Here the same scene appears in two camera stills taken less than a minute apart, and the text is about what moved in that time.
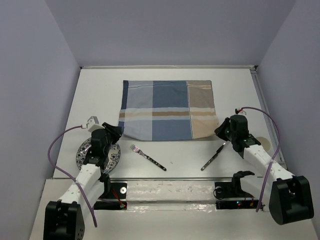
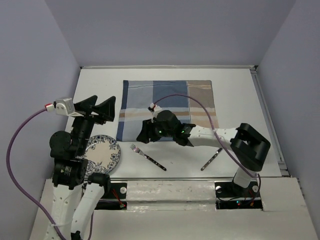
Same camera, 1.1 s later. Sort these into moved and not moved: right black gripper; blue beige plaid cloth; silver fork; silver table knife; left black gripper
Moved: left black gripper; right black gripper
Not moved: silver table knife; silver fork; blue beige plaid cloth
